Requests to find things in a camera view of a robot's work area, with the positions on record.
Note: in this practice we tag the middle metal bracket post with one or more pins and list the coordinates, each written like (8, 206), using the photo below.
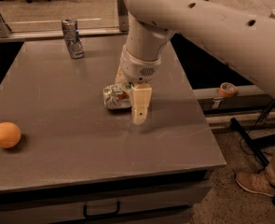
(123, 18)

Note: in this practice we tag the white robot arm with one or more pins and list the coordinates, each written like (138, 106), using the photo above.
(246, 43)

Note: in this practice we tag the crushed silver blue can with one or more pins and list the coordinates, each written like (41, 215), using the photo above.
(71, 38)

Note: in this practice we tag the orange fruit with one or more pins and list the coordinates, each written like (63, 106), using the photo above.
(10, 134)

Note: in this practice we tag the grey drawer front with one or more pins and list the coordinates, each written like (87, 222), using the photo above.
(167, 204)

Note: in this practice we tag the brown shoe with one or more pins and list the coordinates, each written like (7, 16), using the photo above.
(255, 183)

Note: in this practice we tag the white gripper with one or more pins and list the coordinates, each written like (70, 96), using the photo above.
(137, 69)

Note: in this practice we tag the clear glass barrier panel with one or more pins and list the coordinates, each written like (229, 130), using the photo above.
(46, 15)

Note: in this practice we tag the white green 7up can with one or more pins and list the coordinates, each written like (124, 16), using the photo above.
(116, 96)

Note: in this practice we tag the black drawer handle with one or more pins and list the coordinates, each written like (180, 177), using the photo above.
(101, 209)

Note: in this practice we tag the black bar on floor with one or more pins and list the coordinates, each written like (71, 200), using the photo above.
(250, 142)

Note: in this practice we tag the orange tape roll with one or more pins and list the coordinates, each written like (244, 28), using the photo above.
(227, 89)

